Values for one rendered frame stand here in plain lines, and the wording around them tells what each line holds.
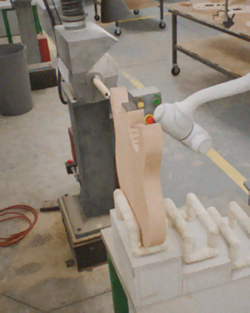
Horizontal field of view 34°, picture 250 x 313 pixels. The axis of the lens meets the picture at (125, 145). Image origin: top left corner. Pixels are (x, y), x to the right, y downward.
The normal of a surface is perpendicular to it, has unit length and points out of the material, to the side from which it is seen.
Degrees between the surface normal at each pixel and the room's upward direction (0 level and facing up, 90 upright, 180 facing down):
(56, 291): 0
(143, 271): 90
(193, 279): 90
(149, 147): 90
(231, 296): 0
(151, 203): 63
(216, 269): 90
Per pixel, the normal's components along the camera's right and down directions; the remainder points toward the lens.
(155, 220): 0.25, 0.31
